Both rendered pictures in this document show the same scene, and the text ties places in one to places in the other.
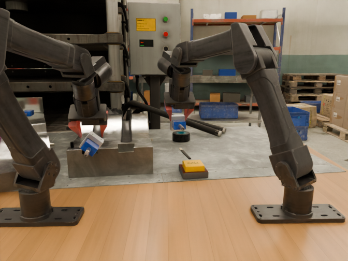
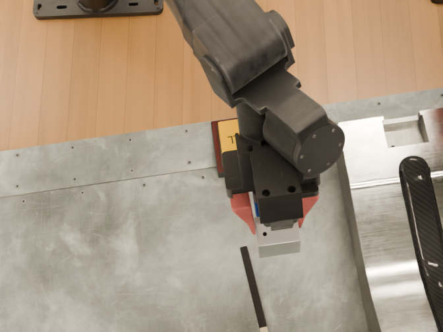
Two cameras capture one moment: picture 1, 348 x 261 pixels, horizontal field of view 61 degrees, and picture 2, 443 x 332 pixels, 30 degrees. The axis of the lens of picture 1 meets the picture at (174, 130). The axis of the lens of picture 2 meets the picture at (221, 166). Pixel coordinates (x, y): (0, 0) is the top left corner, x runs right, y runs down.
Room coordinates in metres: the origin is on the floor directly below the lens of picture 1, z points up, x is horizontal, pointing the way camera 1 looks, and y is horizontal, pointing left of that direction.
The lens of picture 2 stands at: (1.33, 0.00, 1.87)
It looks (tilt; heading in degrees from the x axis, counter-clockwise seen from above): 68 degrees down; 192
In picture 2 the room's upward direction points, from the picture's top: 12 degrees counter-clockwise
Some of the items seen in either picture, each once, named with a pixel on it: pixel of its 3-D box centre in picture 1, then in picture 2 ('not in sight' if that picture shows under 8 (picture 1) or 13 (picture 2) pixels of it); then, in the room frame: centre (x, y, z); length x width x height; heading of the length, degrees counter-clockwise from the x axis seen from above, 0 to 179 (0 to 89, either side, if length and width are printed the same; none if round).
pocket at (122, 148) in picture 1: (126, 151); (403, 134); (0.89, 0.15, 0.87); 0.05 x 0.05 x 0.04; 8
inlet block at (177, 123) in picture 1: (179, 125); (271, 197); (1.00, -0.02, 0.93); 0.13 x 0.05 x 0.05; 9
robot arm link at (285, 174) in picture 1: (295, 172); not in sight; (0.63, -0.28, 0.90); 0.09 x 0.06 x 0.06; 128
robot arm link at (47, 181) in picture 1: (34, 173); not in sight; (0.62, 0.31, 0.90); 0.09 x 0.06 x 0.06; 66
